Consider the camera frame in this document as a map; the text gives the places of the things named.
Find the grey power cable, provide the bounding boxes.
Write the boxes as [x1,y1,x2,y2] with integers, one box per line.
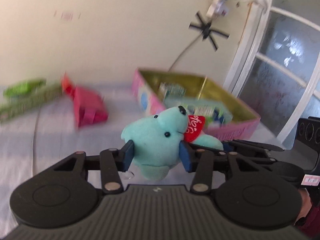
[167,36,201,72]

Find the pink foil packet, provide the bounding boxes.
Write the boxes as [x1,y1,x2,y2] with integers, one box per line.
[61,74,108,128]

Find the white power strip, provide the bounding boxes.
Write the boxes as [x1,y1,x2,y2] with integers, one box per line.
[206,0,228,19]

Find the striped bed sheet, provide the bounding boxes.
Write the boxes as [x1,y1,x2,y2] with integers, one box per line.
[0,81,296,238]

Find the green toothpaste box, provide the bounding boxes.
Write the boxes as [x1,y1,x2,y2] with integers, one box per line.
[1,83,62,124]

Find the teal plush seal toy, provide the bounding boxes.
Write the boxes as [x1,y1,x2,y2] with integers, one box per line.
[121,106,223,181]

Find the white window frame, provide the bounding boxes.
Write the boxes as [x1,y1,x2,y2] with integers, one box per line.
[224,0,319,148]

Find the green white box in tin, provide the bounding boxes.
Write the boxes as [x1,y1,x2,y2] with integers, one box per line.
[159,82,233,127]

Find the right hand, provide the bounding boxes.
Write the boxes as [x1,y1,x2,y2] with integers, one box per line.
[295,188,320,238]

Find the pink macaron tin box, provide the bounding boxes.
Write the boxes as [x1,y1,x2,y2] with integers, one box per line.
[132,68,260,140]

